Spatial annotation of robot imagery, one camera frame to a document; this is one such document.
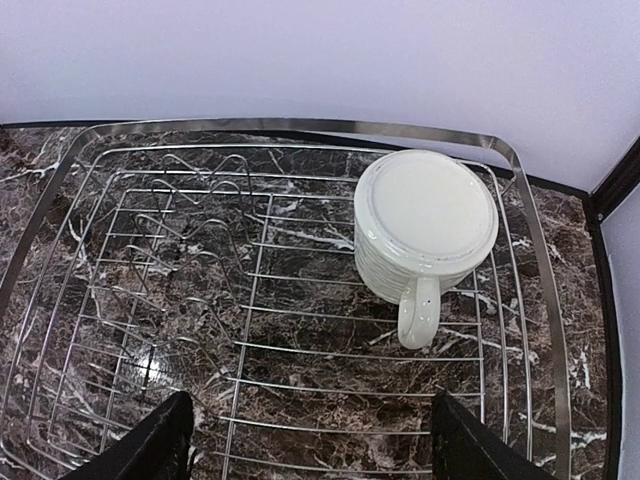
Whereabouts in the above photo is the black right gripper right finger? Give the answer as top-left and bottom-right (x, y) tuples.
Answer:
(431, 392), (554, 480)

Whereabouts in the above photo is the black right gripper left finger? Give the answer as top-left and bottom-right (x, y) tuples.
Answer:
(64, 391), (194, 480)

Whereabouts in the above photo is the cream ceramic mug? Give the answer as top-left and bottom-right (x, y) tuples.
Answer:
(353, 150), (499, 350)

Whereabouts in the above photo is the metal wire dish rack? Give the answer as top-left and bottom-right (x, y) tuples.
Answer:
(1, 119), (572, 479)

